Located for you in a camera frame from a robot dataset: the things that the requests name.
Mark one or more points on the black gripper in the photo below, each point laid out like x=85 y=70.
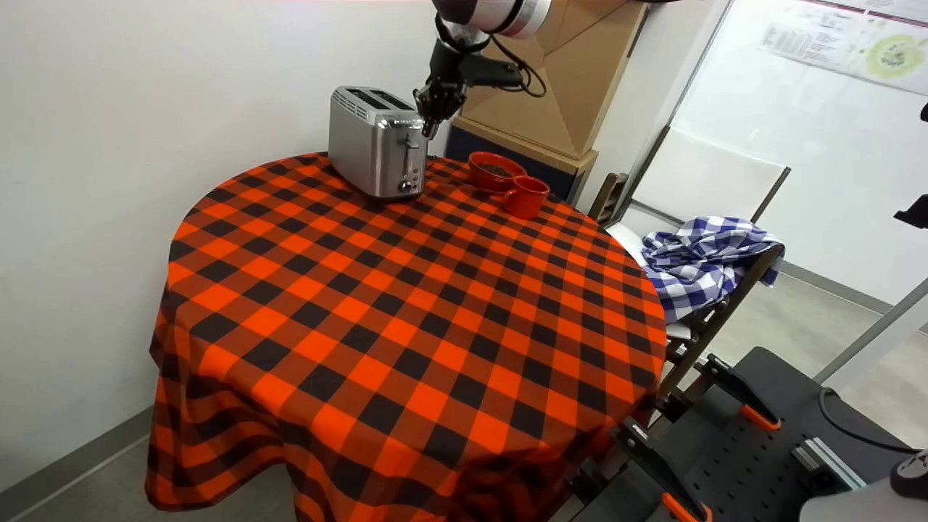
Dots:
x=448 y=73

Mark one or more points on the silver two-slot toaster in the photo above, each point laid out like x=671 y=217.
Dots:
x=368 y=146

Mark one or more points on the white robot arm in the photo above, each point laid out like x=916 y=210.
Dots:
x=494 y=17

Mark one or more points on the red bowl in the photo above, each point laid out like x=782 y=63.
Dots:
x=490 y=170

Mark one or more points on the red mug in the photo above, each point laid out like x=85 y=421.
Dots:
x=527 y=201

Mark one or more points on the brown cardboard box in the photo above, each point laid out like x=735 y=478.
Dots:
x=571 y=88

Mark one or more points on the orange black plaid tablecloth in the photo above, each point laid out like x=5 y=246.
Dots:
x=388 y=329

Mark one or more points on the blue white checkered cloth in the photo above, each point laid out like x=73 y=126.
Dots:
x=701 y=262

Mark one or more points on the black folding stand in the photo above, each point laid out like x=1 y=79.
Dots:
x=720 y=315

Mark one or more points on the white board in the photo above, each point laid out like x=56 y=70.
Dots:
x=832 y=175

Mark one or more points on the paper poster with green circle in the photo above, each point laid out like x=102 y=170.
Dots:
x=859 y=44

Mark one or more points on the black perforated platform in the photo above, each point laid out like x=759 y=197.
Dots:
x=755 y=466

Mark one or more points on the grey metal bar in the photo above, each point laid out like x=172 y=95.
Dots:
x=875 y=336

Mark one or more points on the silver aluminium extrusion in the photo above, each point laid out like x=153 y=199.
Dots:
x=832 y=463

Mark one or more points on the dark round mouse-like device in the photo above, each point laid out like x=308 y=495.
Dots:
x=913 y=474

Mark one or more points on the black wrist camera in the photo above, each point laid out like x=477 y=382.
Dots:
x=494 y=73

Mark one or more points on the black bracket at wall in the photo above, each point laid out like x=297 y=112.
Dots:
x=916 y=213

